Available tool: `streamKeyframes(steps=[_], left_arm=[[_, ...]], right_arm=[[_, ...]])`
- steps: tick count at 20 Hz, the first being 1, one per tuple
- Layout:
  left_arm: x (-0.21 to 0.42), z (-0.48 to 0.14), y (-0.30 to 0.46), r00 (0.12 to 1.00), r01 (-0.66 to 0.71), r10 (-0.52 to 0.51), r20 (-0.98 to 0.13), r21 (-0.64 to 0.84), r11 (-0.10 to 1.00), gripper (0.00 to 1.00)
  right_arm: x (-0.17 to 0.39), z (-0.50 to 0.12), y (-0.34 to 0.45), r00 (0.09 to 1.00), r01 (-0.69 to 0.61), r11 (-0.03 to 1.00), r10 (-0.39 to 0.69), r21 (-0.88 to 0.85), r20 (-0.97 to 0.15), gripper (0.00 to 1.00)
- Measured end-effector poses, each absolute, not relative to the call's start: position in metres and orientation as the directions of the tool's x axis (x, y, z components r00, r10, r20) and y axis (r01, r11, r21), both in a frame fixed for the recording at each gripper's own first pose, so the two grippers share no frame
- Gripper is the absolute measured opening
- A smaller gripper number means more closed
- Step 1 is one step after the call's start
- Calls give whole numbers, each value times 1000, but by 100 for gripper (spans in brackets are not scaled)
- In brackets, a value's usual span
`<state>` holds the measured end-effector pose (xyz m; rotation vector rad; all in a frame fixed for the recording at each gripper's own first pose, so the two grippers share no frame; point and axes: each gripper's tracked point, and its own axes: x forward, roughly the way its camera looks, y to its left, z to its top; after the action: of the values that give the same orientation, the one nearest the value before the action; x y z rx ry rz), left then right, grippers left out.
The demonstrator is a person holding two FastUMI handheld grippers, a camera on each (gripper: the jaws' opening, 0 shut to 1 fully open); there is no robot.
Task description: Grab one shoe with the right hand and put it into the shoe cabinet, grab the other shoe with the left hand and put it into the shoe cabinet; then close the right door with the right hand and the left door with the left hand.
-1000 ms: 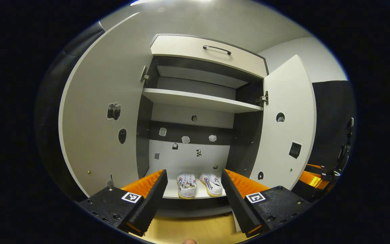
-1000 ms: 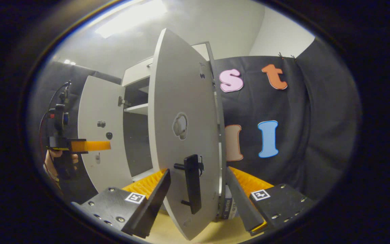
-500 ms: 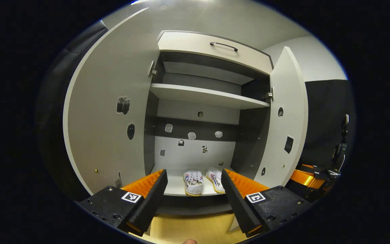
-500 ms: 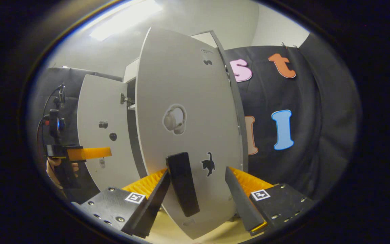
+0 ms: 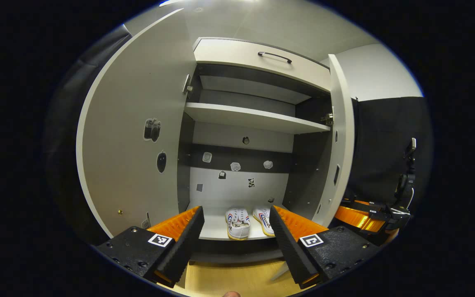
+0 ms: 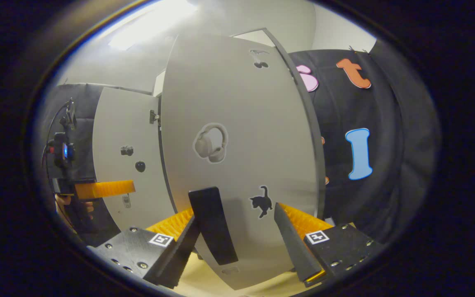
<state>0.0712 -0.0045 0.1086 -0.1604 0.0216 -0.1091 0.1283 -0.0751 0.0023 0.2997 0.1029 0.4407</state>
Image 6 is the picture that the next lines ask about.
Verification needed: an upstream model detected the black door handle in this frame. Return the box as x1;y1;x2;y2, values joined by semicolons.
188;186;239;266

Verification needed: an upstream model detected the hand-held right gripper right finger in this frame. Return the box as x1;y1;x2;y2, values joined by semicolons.
274;202;384;288

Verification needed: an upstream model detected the white shoe cabinet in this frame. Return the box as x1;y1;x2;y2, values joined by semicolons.
92;28;325;290

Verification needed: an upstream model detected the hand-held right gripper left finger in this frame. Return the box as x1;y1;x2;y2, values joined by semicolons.
87;206;201;289

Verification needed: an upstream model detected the ceiling light panel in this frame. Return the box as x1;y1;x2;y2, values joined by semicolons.
108;0;199;51

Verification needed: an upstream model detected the black backdrop cloth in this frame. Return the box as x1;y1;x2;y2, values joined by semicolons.
40;84;151;244
289;39;442;248

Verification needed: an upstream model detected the white cabinet door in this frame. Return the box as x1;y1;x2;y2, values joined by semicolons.
159;28;325;290
92;87;176;232

